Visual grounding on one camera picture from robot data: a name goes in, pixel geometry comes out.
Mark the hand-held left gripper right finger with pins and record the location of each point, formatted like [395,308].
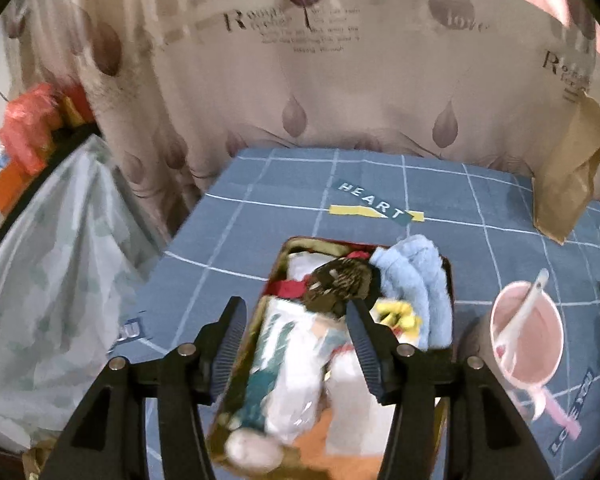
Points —
[365,350]

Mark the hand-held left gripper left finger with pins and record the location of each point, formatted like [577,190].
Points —
[230,345]

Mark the green and white tissue pack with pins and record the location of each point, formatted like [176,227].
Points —
[360,400]

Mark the yellow soft item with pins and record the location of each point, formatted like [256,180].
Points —
[405,317]

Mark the teal and white plastic packet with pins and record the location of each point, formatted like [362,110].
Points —
[285,360]

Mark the dark brown plush toy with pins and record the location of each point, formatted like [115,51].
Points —
[337,282]

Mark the red and white cloth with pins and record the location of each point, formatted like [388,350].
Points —
[287,287]

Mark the light blue towel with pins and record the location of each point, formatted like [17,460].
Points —
[420,275]

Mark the gold and red tin box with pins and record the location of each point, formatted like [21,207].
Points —
[280,255]

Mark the white cloth strip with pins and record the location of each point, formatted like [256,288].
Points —
[300,265]

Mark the white sock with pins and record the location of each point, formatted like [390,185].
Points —
[252,452]

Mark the orange plush toy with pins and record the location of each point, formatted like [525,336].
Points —
[330,455]

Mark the blue checked tablecloth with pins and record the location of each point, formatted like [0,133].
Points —
[280,200]

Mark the white ceramic spoon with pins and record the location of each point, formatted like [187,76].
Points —
[525,305]

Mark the pale plastic bag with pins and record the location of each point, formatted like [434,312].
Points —
[55,285]

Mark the pink cup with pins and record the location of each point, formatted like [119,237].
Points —
[550,340]

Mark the beige leaf print curtain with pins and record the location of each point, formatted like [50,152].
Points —
[355,85]

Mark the brown paper bag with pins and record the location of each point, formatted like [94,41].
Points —
[570,180]

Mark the orange box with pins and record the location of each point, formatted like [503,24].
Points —
[10,185]

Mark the red plastic bag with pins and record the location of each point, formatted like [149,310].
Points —
[25,125]

